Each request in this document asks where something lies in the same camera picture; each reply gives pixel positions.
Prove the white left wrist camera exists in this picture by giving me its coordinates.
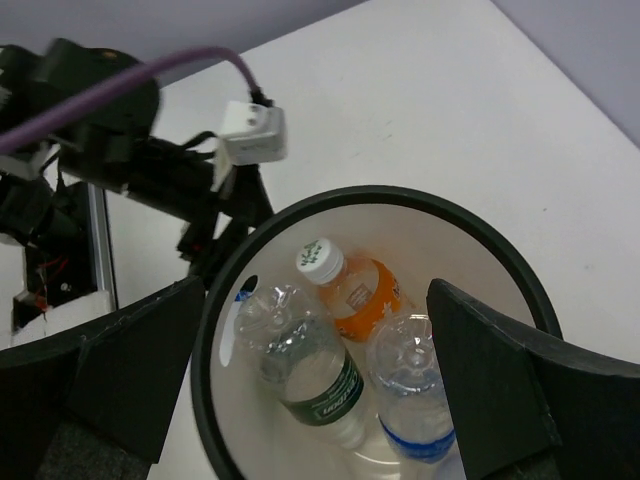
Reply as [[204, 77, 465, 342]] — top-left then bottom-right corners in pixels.
[[212, 101, 288, 191]]

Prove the green label clear plastic bottle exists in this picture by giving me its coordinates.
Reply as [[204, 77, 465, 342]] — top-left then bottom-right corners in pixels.
[[235, 284, 367, 449]]

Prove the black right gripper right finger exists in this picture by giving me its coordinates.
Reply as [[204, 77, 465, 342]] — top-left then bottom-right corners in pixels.
[[426, 279, 639, 479]]

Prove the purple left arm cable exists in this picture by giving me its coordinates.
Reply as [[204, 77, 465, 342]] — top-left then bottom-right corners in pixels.
[[0, 45, 276, 154]]

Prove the orange juice bottle white cap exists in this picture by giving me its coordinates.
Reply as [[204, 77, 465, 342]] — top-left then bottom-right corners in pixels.
[[295, 238, 415, 343]]

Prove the blue label white cap bottle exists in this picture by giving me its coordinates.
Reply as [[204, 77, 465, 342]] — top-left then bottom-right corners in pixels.
[[366, 313, 456, 464]]

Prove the aluminium rail behind table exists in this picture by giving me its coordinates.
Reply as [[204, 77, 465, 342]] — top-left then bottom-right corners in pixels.
[[12, 184, 119, 331]]

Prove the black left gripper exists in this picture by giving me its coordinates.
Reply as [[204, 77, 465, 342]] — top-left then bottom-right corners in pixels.
[[59, 131, 274, 280]]

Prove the white bin with black rim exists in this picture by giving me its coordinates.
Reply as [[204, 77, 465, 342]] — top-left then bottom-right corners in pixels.
[[191, 185, 561, 479]]

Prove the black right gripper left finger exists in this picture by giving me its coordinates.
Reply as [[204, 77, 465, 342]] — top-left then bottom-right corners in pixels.
[[1, 277, 204, 479]]

